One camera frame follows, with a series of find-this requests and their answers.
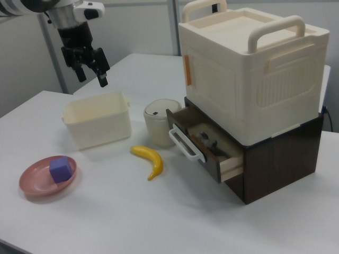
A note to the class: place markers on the pink round plate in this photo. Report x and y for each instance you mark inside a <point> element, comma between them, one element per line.
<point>34,182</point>

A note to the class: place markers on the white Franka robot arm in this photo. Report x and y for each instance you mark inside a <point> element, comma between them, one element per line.
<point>62,14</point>

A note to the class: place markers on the cream plastic open bin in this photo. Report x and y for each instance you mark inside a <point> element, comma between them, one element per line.
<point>98,127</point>

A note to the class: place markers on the black and white panda toy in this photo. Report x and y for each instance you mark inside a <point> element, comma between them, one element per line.
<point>206,141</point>

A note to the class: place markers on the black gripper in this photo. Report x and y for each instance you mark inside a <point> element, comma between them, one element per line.
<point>75,37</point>

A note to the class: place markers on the dark brown wooden cabinet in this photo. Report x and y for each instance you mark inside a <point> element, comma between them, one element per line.
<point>278,164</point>

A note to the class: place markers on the purple foam cube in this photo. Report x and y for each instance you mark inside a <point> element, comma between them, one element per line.
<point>60,169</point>

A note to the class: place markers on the yellow toy banana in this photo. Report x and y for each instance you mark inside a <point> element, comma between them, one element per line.
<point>156,161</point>

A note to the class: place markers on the orange tape strip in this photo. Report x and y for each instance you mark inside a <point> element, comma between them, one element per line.
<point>188,70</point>

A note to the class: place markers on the small cream lidded trash can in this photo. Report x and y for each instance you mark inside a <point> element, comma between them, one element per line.
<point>161,124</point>

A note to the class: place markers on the cream plastic storage box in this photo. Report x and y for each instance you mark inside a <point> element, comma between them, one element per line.
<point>265,92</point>

